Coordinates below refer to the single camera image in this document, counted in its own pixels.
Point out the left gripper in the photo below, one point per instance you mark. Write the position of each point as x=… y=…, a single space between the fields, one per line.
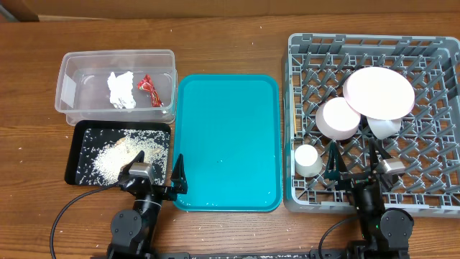
x=178 y=183

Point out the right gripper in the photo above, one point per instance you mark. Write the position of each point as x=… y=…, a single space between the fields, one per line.
x=336 y=168

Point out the grey metal bowl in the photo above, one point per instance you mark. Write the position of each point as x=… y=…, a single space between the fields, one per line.
x=382 y=129

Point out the white cup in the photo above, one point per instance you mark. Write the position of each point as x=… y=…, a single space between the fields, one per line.
x=308 y=162

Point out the rice and food leftovers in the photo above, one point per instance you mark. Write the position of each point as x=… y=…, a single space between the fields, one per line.
x=104 y=152

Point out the large pink plate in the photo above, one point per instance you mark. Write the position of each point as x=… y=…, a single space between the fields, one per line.
x=379 y=93

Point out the white napkin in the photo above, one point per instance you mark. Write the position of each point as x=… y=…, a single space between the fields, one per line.
x=121 y=87

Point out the red snack wrapper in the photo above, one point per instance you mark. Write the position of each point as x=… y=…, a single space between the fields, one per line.
x=146 y=84

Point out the wooden chopstick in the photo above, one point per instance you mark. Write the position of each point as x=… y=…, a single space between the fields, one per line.
x=294 y=121

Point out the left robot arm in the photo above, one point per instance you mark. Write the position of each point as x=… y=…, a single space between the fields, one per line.
x=132 y=229

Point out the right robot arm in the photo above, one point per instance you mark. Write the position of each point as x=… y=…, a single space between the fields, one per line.
x=385 y=232

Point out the black waste tray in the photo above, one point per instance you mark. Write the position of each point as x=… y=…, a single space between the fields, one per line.
x=82 y=126

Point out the grey dishwasher rack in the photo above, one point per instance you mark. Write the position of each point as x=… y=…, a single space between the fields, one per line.
x=314 y=68

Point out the teal serving tray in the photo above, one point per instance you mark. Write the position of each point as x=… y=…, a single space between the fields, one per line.
x=227 y=129

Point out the clear plastic bin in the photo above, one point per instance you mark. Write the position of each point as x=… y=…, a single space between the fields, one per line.
x=82 y=92

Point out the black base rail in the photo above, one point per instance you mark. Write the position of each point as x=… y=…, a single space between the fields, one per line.
x=312 y=254

